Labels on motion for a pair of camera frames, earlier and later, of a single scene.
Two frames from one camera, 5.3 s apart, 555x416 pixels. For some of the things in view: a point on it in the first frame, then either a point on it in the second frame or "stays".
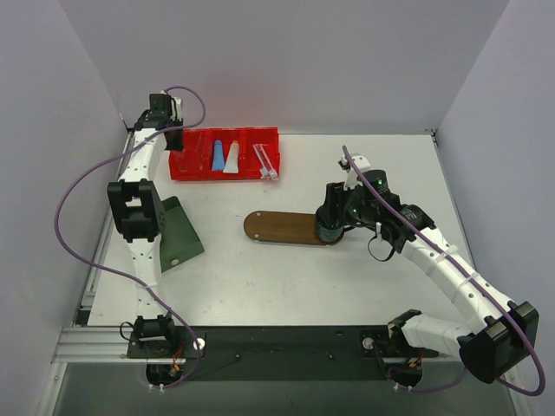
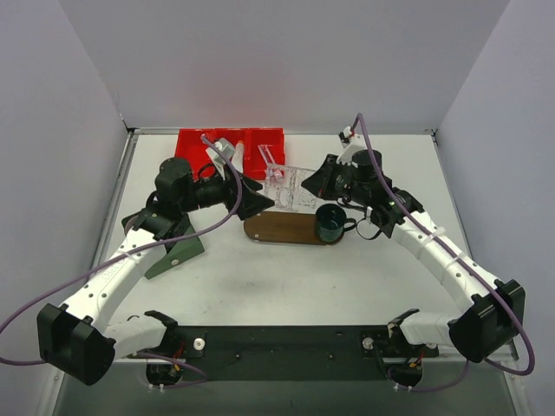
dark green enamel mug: [330, 229] stays
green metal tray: [180, 241] stays
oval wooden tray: [287, 228] stays
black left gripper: [174, 136] to [237, 193]
